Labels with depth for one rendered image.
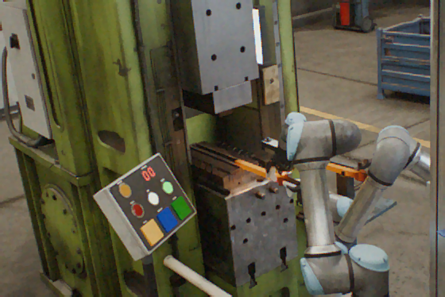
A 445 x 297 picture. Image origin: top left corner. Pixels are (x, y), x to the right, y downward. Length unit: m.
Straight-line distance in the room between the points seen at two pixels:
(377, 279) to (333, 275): 0.14
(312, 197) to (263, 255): 1.04
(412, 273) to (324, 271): 1.95
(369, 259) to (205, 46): 1.11
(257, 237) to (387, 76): 4.15
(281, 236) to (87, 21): 1.30
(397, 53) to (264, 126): 3.79
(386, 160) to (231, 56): 0.85
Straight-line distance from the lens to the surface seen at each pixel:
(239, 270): 3.01
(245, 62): 2.82
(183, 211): 2.57
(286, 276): 3.24
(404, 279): 3.93
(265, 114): 3.12
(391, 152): 2.28
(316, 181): 2.07
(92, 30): 2.98
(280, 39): 3.12
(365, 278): 2.09
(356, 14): 10.19
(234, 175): 2.90
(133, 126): 2.73
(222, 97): 2.77
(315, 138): 2.07
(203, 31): 2.67
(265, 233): 3.04
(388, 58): 6.84
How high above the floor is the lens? 2.12
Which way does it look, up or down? 21 degrees down
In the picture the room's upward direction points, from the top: 6 degrees counter-clockwise
